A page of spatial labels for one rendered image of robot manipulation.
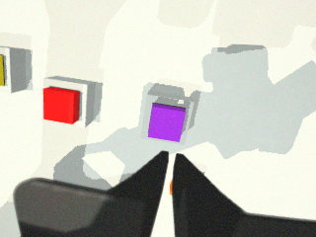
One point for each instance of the yellow button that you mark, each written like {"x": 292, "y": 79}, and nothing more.
{"x": 12, "y": 69}

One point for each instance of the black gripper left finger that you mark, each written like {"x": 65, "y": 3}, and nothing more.
{"x": 129, "y": 209}

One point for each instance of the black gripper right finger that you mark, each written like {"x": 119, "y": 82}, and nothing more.
{"x": 202, "y": 210}

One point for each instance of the red button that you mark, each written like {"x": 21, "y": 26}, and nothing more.
{"x": 68, "y": 101}

